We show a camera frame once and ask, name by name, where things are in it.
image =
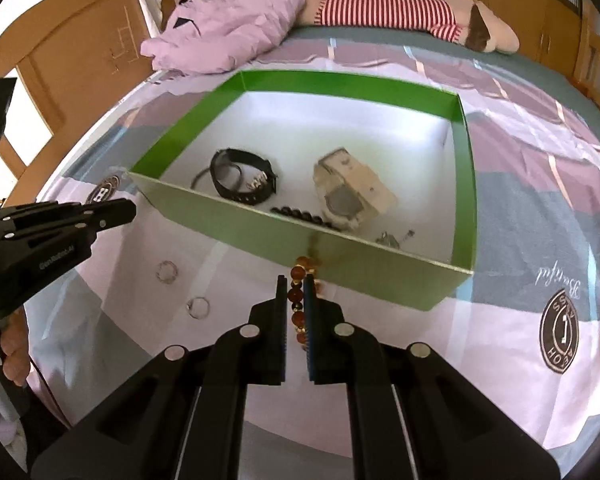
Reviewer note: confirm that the person's left hand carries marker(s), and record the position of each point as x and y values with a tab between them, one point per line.
16	355

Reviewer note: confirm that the black wrist watch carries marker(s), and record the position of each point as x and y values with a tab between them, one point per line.
230	172

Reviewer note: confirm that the striped plush toy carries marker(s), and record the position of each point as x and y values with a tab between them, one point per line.
390	12

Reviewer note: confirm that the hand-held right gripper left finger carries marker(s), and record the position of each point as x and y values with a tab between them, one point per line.
270	355

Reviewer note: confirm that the green bed sheet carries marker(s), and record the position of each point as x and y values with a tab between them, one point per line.
545	75

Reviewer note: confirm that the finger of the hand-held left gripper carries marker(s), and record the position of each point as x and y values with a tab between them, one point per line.
107	208
100	226

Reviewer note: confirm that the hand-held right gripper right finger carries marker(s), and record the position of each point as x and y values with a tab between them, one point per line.
325	355

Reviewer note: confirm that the white wrist watch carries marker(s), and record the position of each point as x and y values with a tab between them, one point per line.
350	195

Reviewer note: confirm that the green cardboard box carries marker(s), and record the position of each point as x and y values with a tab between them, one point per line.
280	240

